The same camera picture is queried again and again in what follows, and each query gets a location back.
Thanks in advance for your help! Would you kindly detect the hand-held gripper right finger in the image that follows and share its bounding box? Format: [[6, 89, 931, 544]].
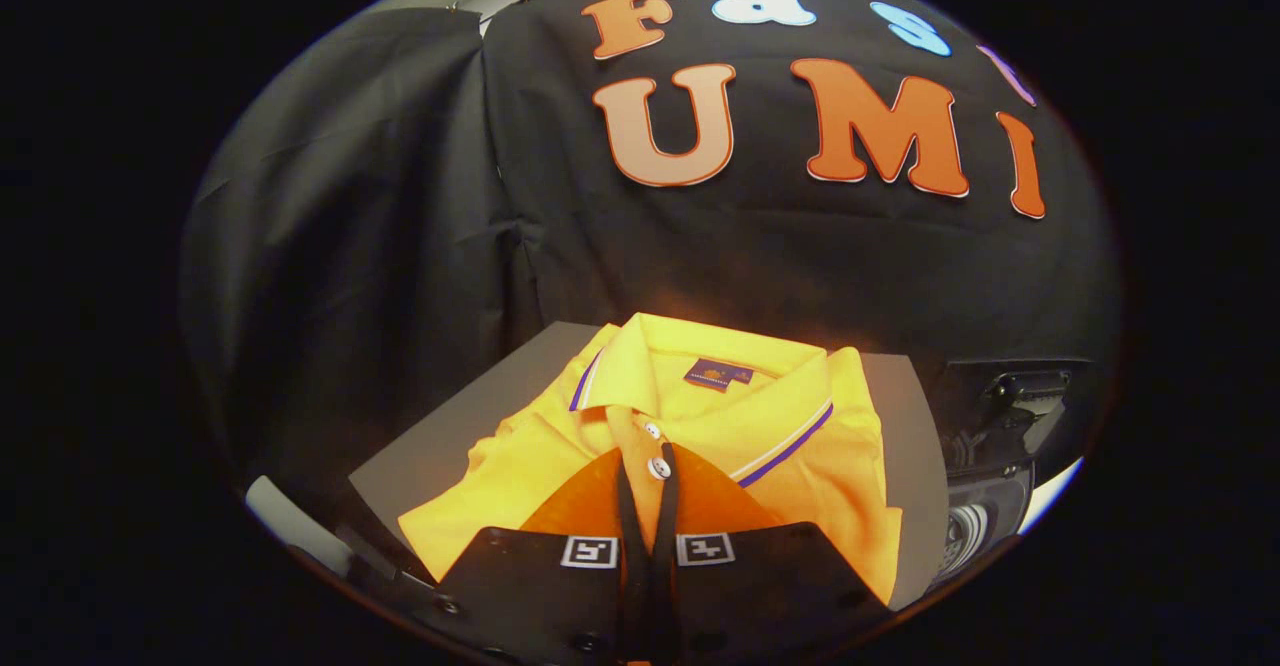
[[648, 442, 894, 666]]

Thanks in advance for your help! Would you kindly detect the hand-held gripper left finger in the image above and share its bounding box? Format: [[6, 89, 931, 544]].
[[435, 446, 648, 666]]

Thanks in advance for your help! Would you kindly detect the yellow polo shirt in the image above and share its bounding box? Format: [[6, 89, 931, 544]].
[[398, 312, 904, 607]]

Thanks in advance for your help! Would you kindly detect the grey washing machine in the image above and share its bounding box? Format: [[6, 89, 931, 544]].
[[930, 358, 1093, 587]]

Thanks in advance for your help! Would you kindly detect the grey side table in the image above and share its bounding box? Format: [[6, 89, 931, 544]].
[[348, 321, 949, 612]]

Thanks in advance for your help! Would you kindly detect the white slab stack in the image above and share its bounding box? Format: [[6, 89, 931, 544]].
[[1018, 458, 1084, 535]]

